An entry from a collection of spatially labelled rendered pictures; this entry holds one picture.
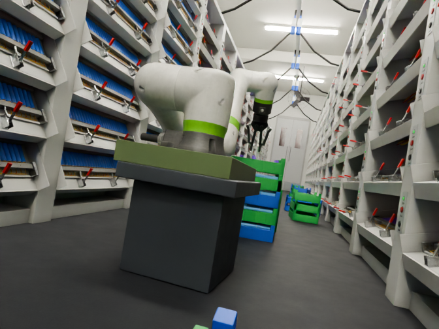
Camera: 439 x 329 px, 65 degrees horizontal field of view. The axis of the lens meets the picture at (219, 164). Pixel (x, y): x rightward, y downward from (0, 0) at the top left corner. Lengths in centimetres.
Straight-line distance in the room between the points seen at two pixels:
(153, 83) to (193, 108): 13
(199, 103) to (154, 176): 24
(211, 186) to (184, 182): 7
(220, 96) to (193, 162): 21
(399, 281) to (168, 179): 71
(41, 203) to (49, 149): 20
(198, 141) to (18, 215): 73
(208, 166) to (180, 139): 17
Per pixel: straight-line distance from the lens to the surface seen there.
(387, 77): 189
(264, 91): 164
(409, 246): 112
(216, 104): 94
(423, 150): 112
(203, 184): 80
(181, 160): 85
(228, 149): 133
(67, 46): 144
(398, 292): 114
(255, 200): 163
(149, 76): 99
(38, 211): 142
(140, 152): 90
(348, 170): 249
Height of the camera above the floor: 30
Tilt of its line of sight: 1 degrees up
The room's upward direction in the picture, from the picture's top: 9 degrees clockwise
